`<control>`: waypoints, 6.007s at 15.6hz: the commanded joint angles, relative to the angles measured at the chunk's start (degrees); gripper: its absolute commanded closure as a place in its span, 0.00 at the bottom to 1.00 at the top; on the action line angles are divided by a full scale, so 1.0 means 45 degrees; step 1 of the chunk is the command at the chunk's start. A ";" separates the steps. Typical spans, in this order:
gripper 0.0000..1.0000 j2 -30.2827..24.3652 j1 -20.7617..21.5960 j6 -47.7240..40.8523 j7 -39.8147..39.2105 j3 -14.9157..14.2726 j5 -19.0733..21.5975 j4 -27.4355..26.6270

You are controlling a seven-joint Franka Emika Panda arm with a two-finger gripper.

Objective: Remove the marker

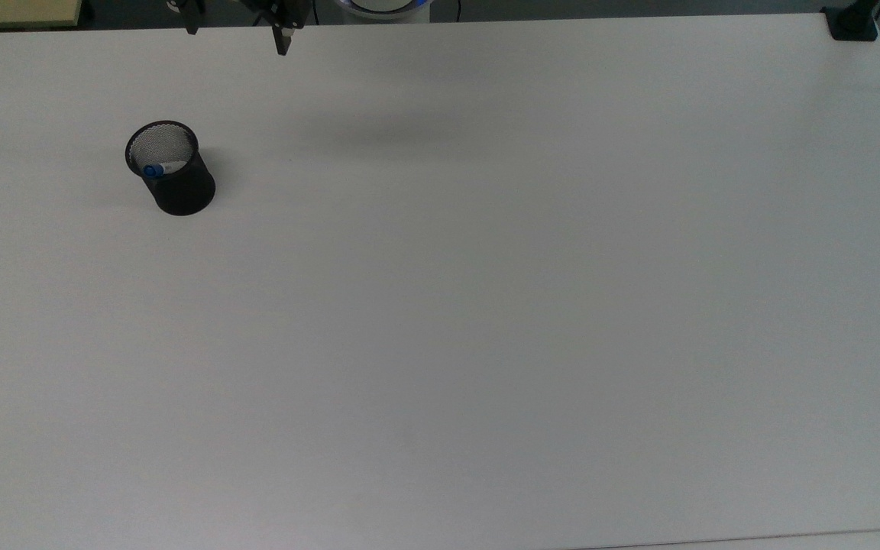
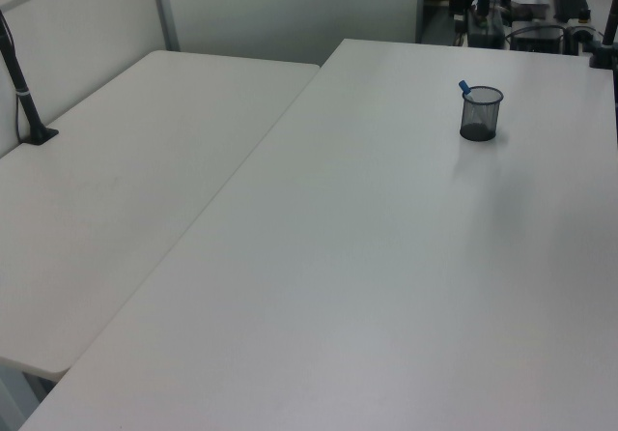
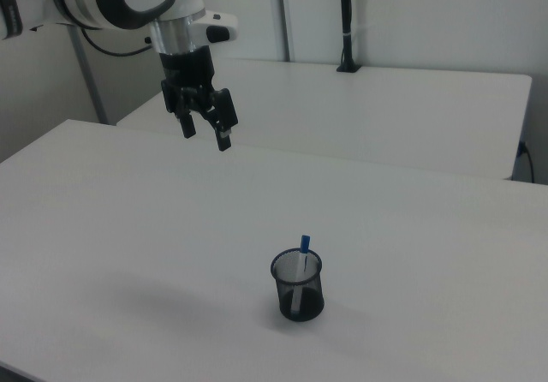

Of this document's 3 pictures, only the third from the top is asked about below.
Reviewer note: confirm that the white side table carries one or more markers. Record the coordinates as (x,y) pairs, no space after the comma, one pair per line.
(342,112)

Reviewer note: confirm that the grey partition post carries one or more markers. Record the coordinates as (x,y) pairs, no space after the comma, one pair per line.
(284,13)

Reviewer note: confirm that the white marker with blue cap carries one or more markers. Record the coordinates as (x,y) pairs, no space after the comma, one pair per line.
(305,242)

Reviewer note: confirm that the black camera stand pole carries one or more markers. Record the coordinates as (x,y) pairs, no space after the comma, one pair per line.
(346,43)

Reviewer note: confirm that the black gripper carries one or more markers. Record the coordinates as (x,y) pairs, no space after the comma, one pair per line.
(188,67)

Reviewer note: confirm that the black mesh pen cup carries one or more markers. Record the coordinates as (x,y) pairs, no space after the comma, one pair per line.
(313,305)

